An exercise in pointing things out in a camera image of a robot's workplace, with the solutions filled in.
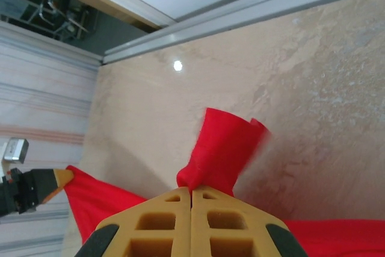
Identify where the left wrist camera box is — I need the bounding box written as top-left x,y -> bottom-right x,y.
0,137 -> 30,185

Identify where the red t-shirt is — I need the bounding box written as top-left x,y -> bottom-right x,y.
65,107 -> 385,257

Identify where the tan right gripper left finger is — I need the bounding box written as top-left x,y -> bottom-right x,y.
75,187 -> 193,257

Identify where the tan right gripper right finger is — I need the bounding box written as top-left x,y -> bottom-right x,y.
191,187 -> 309,257

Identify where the aluminium table edge rail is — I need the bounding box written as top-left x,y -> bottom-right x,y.
102,0 -> 385,66

